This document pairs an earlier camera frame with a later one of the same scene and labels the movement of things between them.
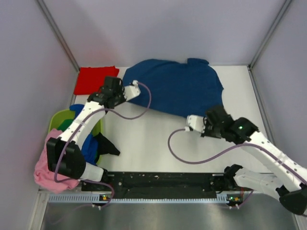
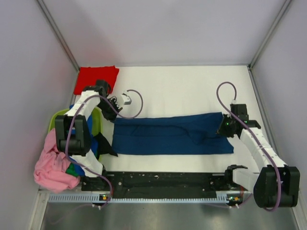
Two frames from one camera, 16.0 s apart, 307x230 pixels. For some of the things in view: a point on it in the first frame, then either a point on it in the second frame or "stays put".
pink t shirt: x=44 y=176 stays put
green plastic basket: x=58 y=116 stays put
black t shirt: x=105 y=146 stays put
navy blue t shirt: x=189 y=89 → x=186 y=134
